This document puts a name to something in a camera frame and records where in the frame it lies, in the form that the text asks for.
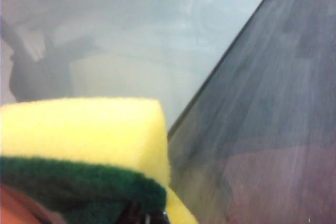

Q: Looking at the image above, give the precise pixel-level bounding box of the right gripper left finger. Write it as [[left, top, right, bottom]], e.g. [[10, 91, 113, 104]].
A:
[[0, 185, 62, 224]]

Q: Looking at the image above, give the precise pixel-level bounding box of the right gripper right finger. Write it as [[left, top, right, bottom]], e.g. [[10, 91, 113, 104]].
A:
[[123, 200, 169, 224]]

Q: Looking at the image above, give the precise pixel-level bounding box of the yellow sponge with green pad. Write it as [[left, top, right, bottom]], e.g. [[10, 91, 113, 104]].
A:
[[0, 97, 196, 224]]

